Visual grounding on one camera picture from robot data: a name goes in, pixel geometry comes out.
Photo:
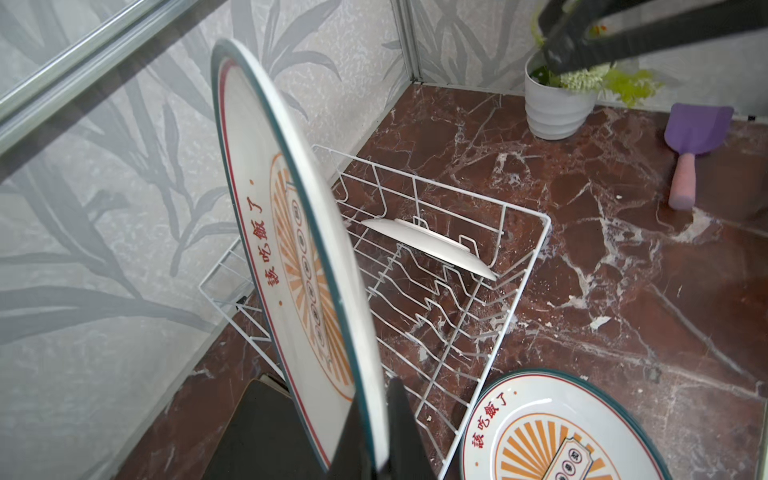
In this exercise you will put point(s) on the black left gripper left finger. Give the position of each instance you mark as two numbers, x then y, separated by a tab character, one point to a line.
354	461

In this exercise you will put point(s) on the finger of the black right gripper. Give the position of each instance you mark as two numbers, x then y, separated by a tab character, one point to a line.
567	47

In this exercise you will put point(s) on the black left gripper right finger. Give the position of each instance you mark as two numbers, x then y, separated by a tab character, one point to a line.
407	455

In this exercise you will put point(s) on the white round plate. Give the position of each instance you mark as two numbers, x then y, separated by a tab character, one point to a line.
546	424
301	259
431	243

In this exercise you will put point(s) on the white ribbed flower pot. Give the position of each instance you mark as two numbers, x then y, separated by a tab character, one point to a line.
558	105

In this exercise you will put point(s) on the purple pink spoon toy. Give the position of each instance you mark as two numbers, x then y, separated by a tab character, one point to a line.
691	131

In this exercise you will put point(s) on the white wire dish rack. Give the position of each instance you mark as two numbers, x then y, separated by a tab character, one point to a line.
439	326

